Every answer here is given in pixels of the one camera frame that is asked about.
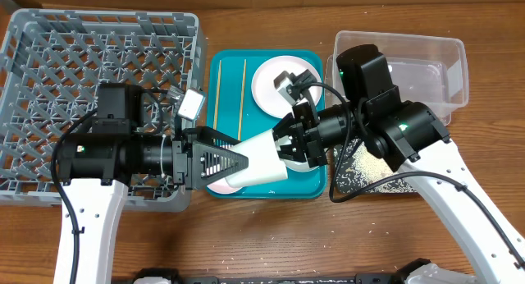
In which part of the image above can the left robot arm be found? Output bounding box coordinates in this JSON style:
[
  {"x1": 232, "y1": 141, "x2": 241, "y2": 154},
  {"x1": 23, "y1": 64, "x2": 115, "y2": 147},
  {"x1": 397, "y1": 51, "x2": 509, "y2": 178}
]
[{"x1": 50, "y1": 83, "x2": 249, "y2": 283}]

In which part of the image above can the small pink plate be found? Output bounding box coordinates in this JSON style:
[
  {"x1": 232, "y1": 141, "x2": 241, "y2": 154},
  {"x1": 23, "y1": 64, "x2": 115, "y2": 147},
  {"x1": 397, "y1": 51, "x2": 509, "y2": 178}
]
[{"x1": 207, "y1": 178, "x2": 242, "y2": 195}]

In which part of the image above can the black plastic tray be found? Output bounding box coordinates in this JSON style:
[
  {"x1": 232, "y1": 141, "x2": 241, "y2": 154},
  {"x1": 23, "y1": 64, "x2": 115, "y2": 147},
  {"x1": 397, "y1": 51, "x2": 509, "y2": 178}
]
[{"x1": 330, "y1": 118, "x2": 448, "y2": 195}]

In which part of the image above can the teal plastic tray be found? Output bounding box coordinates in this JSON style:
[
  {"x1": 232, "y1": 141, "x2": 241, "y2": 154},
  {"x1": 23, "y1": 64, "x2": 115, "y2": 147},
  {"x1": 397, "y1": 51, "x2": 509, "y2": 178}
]
[{"x1": 206, "y1": 49, "x2": 326, "y2": 199}]

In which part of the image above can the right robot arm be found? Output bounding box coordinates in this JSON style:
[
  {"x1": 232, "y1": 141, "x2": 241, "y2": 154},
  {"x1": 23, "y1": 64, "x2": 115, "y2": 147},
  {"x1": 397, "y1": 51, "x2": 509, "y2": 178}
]
[{"x1": 192, "y1": 44, "x2": 524, "y2": 283}]

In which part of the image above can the grey-green bowl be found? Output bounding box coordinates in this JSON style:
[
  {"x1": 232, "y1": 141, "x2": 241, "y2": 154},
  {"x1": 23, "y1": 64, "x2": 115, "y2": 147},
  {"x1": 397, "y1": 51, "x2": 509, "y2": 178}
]
[{"x1": 223, "y1": 128, "x2": 319, "y2": 190}]

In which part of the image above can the clear plastic bin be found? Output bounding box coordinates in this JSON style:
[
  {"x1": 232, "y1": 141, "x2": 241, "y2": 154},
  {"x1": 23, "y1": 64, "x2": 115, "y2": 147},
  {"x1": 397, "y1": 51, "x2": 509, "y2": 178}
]
[{"x1": 324, "y1": 30, "x2": 469, "y2": 126}]

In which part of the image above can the grey plastic dish rack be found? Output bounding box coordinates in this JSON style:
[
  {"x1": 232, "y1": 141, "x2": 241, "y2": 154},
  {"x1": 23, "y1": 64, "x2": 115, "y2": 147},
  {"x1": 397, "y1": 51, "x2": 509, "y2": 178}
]
[{"x1": 1, "y1": 9, "x2": 207, "y2": 207}]

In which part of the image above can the pile of rice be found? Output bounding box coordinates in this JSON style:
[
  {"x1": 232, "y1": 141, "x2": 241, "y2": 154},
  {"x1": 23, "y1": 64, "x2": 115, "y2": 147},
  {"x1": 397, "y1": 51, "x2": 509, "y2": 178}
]
[{"x1": 334, "y1": 138, "x2": 418, "y2": 194}]

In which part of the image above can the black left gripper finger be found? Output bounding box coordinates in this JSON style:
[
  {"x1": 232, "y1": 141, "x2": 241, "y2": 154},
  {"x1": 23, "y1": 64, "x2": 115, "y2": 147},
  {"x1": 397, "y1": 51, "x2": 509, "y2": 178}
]
[
  {"x1": 191, "y1": 141, "x2": 249, "y2": 190},
  {"x1": 182, "y1": 126, "x2": 240, "y2": 147}
]

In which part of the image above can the large white plate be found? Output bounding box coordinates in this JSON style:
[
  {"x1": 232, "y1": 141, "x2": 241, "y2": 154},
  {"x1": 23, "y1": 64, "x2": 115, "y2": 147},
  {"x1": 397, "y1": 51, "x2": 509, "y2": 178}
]
[{"x1": 251, "y1": 56, "x2": 321, "y2": 118}]

